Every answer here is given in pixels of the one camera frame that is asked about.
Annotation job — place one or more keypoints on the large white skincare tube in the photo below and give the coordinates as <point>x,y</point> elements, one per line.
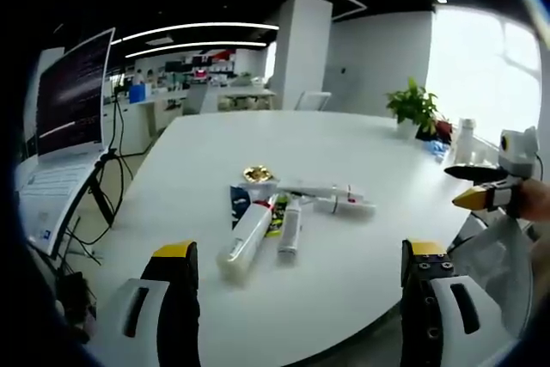
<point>247,240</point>

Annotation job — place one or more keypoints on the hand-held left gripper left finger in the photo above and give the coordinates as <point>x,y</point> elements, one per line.
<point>142,307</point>

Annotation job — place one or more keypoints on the black monitor stand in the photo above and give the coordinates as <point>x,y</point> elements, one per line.
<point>101,191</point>

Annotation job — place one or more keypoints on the white skincare bottle red label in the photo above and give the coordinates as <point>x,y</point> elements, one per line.
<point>344,207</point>

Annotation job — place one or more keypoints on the person's right hand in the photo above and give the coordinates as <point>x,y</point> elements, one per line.
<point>535,199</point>

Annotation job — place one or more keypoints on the dark blue skincare sachet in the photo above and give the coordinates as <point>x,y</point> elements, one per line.
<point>240,206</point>

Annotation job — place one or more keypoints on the gold skincare jar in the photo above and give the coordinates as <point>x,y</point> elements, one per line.
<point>258,174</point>

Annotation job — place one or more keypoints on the blue box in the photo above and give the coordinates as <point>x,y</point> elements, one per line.
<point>137,94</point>

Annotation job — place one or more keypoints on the blue cloth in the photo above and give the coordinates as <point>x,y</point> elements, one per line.
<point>437,150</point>

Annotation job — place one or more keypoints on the dark computer monitor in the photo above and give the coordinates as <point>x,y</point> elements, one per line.
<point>71,96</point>

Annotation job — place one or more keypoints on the small white skincare bottle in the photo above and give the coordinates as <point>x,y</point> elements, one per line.
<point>290,231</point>

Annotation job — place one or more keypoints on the white tilted screen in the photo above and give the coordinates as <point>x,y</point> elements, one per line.
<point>56,195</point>

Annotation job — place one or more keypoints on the green black skincare packet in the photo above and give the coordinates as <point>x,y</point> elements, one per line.
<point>277,216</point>

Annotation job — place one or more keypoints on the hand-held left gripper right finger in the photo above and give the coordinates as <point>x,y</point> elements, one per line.
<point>447,311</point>

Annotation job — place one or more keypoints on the green potted plant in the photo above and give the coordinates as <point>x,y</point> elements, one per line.
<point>414,107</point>

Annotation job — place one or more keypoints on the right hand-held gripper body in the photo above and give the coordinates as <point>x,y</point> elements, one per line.
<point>521,150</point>

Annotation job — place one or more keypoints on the red capped skincare tube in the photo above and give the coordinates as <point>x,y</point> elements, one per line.
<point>265,203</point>

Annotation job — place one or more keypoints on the white office chair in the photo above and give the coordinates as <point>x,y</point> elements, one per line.
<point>313,100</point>

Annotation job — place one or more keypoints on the white background counter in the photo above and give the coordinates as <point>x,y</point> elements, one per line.
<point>240,98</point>

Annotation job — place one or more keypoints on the white thermos bottle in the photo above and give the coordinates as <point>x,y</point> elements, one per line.
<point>465,139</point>

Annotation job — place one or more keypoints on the long thin white skincare tube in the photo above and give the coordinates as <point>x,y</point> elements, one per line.
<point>320,190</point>

